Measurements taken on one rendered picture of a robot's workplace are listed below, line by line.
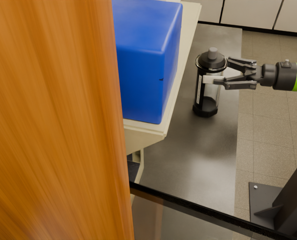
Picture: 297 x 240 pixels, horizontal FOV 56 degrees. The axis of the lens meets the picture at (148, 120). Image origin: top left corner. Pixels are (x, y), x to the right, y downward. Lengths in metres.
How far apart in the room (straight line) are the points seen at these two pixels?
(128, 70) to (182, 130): 0.81
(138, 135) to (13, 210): 0.18
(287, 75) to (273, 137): 1.52
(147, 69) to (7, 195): 0.20
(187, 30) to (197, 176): 0.59
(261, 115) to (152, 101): 2.35
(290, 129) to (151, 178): 1.83
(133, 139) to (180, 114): 0.81
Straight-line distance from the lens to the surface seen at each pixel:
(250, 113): 2.60
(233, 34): 1.67
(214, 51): 0.95
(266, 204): 2.07
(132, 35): 0.26
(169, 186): 0.91
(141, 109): 0.28
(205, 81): 0.97
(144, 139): 0.30
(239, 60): 1.05
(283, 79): 0.98
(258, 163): 2.25
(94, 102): 0.16
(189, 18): 0.49
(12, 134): 0.23
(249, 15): 3.64
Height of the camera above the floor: 1.73
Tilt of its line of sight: 47 degrees down
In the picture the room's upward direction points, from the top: straight up
